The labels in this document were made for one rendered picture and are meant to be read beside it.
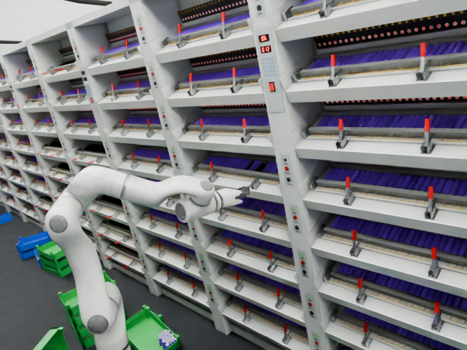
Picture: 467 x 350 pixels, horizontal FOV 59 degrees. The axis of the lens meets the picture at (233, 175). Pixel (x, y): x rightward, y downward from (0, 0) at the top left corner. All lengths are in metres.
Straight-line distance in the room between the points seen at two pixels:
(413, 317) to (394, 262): 0.21
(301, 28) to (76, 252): 1.04
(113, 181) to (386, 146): 0.88
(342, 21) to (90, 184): 0.93
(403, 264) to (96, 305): 1.05
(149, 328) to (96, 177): 1.36
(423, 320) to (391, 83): 0.79
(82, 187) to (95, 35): 1.31
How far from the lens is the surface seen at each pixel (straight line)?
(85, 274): 1.56
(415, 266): 1.45
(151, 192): 1.44
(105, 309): 1.57
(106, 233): 3.26
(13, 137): 4.56
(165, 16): 1.99
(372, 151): 1.30
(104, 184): 1.44
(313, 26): 1.31
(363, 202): 1.42
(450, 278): 1.41
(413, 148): 1.27
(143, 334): 2.59
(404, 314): 1.59
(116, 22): 2.53
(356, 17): 1.24
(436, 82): 1.17
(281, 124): 1.46
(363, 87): 1.25
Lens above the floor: 1.56
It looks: 19 degrees down
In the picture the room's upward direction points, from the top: 12 degrees counter-clockwise
